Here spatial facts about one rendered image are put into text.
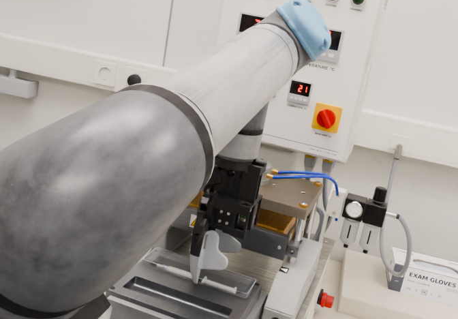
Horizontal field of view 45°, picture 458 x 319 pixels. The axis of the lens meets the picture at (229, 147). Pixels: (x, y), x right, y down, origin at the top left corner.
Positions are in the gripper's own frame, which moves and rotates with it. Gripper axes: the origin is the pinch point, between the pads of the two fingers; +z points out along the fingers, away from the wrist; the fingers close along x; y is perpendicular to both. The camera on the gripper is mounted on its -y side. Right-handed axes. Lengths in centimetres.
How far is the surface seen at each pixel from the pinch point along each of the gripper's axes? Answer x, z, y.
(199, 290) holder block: -4.5, 1.4, 2.0
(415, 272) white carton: 60, 15, 38
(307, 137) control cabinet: 34.4, -18.0, 7.5
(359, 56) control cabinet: 34, -37, 14
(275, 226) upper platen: 13.9, -5.0, 8.4
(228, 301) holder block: -4.8, 1.4, 7.1
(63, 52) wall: 67, -18, -76
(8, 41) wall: 65, -18, -95
